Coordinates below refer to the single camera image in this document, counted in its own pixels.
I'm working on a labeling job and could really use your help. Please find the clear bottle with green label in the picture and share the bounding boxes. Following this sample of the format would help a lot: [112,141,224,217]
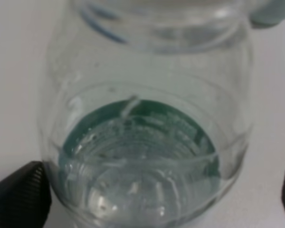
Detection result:
[38,0,252,228]

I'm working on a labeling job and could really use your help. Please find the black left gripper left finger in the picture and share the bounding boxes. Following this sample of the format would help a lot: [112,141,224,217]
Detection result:
[0,161,52,228]

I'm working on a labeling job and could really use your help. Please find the teal plastic cup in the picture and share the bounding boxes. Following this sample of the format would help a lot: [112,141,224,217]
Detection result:
[249,0,285,28]

